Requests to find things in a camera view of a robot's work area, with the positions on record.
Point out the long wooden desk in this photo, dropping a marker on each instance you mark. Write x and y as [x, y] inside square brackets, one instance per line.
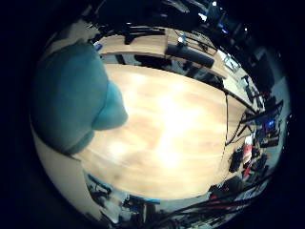
[152, 44]

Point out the black cylinder speaker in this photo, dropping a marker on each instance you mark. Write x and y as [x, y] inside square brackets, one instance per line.
[190, 54]

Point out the red bottle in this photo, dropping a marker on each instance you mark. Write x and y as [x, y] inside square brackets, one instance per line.
[248, 149]

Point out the teal plush toy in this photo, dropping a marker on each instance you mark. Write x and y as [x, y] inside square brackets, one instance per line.
[71, 95]

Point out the black desk mount stand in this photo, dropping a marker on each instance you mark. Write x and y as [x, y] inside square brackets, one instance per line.
[141, 32]

